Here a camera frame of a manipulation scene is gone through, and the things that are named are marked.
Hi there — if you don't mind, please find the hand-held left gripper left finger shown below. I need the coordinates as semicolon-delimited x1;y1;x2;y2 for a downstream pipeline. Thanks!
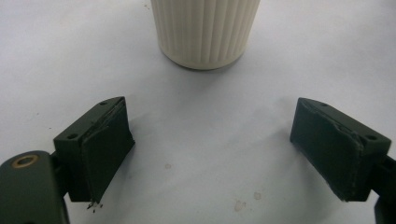
52;95;136;203

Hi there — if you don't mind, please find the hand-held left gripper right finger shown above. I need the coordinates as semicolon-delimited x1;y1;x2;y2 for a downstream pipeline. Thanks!
289;97;392;203

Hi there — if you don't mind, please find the cream ribbed cup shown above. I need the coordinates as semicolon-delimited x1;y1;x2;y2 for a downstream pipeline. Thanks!
150;0;262;71

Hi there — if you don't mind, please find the light blue table mat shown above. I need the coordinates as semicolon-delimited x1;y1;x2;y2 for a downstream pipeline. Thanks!
0;0;396;224

